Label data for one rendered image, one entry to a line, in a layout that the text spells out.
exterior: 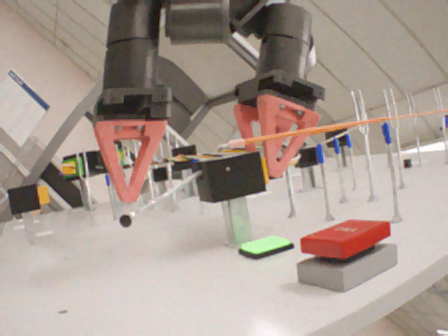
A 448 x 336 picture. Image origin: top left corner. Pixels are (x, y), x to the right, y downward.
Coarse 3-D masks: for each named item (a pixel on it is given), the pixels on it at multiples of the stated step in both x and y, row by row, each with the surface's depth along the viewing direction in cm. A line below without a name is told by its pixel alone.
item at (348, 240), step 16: (352, 224) 33; (368, 224) 32; (384, 224) 31; (304, 240) 33; (320, 240) 31; (336, 240) 30; (352, 240) 29; (368, 240) 30; (320, 256) 33; (336, 256) 29; (352, 256) 30
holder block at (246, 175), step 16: (208, 160) 48; (224, 160) 49; (240, 160) 49; (256, 160) 50; (208, 176) 48; (224, 176) 49; (240, 176) 49; (256, 176) 50; (208, 192) 49; (224, 192) 48; (240, 192) 49; (256, 192) 50
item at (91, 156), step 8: (80, 152) 112; (88, 152) 115; (96, 152) 120; (64, 160) 113; (88, 160) 114; (96, 160) 119; (88, 168) 114; (96, 168) 119; (88, 176) 113; (80, 184) 116; (88, 184) 117; (88, 208) 118; (96, 208) 117
